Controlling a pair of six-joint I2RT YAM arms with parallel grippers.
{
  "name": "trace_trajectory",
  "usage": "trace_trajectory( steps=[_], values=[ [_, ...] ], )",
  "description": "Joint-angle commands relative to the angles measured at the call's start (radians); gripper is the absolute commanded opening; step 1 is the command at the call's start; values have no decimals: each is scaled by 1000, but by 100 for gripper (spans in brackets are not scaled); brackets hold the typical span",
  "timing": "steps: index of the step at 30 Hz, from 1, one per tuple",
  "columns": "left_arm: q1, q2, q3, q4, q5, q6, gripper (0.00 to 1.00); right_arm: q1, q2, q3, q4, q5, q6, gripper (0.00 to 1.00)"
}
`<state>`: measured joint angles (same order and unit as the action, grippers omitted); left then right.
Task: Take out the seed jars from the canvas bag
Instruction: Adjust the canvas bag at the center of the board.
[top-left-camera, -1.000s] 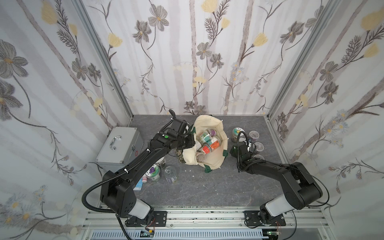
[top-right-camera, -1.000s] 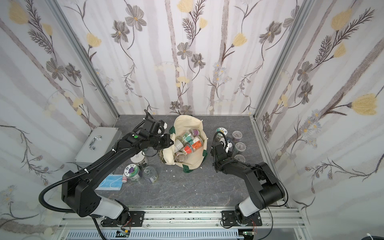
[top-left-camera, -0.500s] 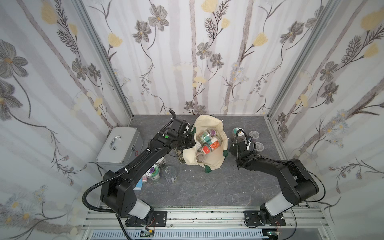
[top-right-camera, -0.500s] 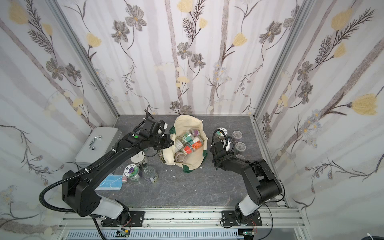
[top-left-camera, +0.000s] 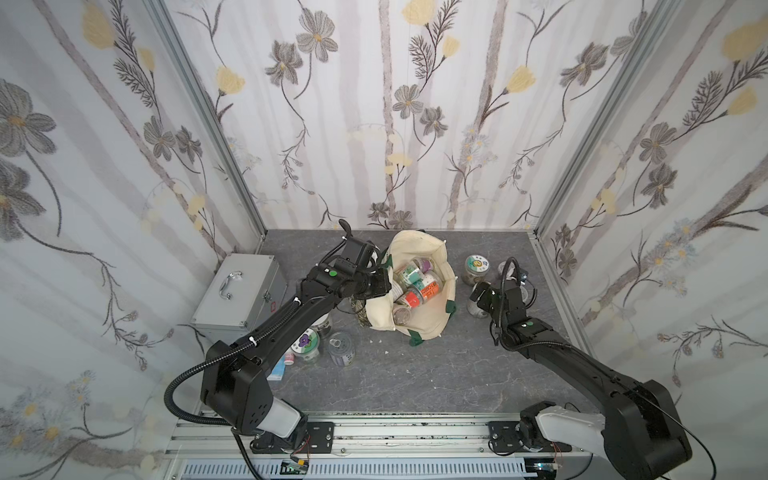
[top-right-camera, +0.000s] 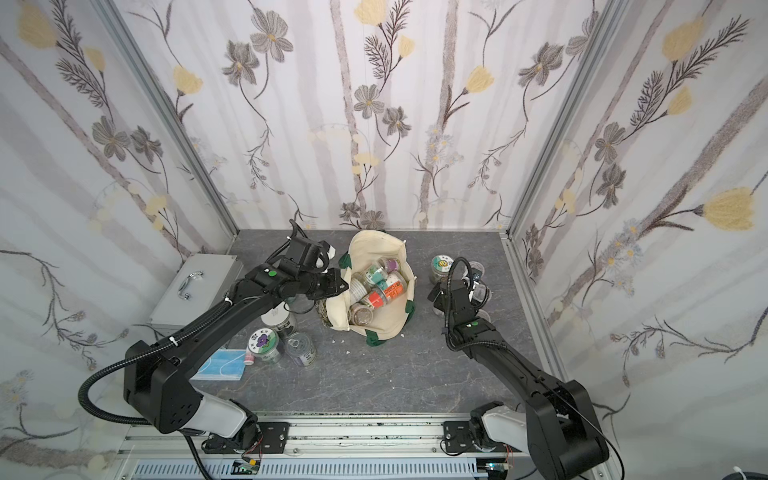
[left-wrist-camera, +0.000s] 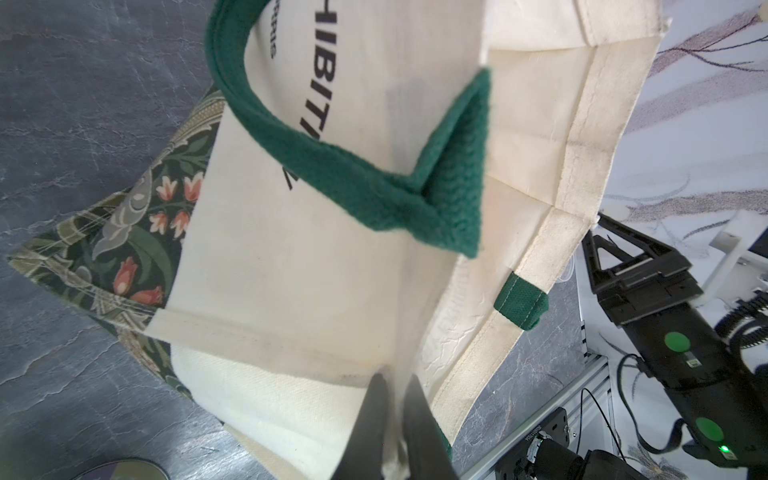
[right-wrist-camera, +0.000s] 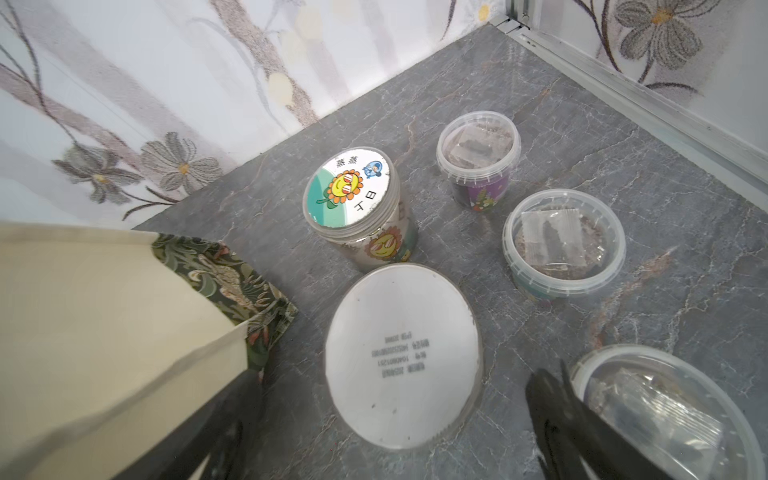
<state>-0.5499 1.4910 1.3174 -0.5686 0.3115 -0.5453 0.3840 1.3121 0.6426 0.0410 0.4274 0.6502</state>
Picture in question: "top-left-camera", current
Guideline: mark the red green label jar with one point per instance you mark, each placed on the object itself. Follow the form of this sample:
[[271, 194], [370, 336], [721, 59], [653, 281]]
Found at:
[[410, 299]]

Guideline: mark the white purple cartoon seed jar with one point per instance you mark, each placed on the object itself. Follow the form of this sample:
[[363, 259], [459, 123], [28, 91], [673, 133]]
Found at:
[[307, 346]]

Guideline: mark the cream canvas tote bag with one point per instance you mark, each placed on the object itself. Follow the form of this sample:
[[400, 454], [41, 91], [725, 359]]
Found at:
[[430, 319]]

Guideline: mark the white cartoon label seed jar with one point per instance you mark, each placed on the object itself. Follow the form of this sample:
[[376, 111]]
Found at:
[[476, 268]]

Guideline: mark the silver tin can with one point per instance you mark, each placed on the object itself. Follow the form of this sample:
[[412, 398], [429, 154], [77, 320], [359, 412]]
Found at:
[[341, 348]]

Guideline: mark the plain white lid jar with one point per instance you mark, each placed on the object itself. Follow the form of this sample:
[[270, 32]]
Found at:
[[323, 326]]

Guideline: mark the red orange label seed jar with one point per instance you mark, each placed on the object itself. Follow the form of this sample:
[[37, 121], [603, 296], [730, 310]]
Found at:
[[429, 286]]

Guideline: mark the grey metal case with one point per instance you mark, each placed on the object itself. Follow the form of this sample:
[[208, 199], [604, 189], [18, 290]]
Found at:
[[245, 292]]

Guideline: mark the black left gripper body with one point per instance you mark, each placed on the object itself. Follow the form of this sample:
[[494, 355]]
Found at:
[[372, 282]]

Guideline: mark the teal label seed jar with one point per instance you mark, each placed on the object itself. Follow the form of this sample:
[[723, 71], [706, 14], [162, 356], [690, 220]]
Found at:
[[409, 274]]

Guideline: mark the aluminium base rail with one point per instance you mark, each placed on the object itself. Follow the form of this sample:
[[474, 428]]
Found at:
[[385, 446]]

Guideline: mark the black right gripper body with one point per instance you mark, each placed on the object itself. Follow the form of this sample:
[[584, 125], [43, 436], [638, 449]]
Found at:
[[486, 297]]

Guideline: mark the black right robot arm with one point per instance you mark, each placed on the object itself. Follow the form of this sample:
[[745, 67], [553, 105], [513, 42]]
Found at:
[[637, 428]]

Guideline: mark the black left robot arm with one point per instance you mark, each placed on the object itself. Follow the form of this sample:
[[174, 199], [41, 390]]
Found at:
[[235, 376]]

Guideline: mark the white text label jar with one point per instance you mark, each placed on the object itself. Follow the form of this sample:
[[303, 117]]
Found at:
[[475, 311]]

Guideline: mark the clear purple label seed jar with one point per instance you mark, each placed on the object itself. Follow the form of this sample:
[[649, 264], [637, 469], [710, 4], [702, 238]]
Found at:
[[510, 273]]

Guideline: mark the blue face mask pack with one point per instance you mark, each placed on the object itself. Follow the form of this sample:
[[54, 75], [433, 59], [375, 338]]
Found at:
[[278, 371]]

